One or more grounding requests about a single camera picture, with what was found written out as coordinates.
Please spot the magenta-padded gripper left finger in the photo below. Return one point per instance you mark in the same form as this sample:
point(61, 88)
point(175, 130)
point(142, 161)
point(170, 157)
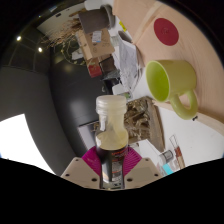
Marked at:
point(78, 171)

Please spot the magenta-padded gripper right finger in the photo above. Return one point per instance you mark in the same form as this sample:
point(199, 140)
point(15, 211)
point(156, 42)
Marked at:
point(143, 171)

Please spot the clear drink bottle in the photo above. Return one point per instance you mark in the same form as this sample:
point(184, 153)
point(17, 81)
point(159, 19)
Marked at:
point(111, 140)

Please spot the colourful printed sheets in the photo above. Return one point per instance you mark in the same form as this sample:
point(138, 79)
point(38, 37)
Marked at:
point(167, 169)

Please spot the small glass jar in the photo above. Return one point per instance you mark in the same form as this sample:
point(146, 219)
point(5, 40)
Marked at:
point(165, 157)

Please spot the wooden paintbrush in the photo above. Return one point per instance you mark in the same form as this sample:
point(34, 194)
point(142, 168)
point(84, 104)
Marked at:
point(178, 153)

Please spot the white ceiling light panel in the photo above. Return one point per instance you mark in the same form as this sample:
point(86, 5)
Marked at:
point(20, 140)

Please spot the lime green mug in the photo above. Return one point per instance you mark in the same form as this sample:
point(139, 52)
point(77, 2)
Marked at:
point(180, 80)

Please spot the red box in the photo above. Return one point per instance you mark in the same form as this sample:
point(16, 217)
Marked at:
point(95, 68)

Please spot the brown cardboard box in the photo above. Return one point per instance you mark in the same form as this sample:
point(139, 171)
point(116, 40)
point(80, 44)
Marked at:
point(96, 45)

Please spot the recessed ceiling spotlights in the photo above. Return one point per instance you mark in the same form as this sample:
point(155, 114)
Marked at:
point(40, 49)

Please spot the beige canvas mat, wooden strips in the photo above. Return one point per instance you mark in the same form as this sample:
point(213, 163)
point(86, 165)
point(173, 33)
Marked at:
point(203, 56)

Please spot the small white cup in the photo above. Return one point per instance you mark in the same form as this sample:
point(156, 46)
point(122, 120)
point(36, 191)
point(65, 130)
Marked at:
point(124, 36)

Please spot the flat round red coaster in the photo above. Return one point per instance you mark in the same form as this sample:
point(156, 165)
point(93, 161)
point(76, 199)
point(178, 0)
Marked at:
point(166, 31)

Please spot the small yellow tag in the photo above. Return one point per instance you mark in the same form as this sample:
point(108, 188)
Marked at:
point(122, 26)

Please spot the grey plant saucer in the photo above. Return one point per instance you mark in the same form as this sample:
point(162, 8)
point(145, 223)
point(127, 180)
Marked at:
point(110, 15)

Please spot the black wall screen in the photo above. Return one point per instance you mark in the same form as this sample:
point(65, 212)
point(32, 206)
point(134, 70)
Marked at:
point(87, 133)

